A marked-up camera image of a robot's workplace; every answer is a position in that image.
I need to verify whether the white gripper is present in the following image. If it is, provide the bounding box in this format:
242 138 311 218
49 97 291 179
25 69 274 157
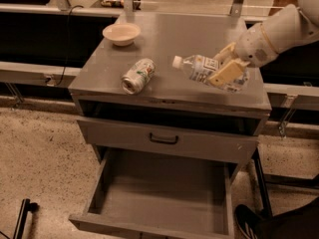
207 24 278 87

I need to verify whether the clear plastic bottle white cap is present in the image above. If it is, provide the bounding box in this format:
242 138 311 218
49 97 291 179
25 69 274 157
172 55 250 93

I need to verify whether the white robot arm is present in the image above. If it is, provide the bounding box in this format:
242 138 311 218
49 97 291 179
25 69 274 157
207 0 319 88

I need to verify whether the closed grey top drawer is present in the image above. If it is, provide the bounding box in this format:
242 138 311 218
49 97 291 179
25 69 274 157
78 118 257 163

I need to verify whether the grey drawer cabinet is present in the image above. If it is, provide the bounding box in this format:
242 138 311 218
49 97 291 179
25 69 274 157
68 11 273 239

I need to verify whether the open grey middle drawer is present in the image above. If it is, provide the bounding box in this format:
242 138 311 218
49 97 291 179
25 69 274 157
69 148 234 239

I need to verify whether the black metal stand leg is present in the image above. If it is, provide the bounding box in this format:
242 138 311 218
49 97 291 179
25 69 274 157
252 149 272 218

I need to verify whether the white green soda can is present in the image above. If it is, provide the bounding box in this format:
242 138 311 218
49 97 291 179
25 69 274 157
121 58 156 95

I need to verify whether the white ceramic bowl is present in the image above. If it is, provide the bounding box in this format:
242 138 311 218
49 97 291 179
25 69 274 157
103 23 141 47

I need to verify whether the black white sneaker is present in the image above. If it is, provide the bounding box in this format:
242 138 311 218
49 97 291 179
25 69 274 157
234 204 262 239

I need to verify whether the person in dark clothes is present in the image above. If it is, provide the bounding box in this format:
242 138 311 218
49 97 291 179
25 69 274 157
256 197 319 239

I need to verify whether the black object on floor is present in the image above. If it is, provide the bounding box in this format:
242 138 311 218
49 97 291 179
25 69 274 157
13 198 39 239

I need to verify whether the black drawer handle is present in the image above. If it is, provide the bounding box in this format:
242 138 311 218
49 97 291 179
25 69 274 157
149 133 179 144

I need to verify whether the black power cable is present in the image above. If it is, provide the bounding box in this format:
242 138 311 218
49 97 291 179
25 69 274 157
54 4 86 88

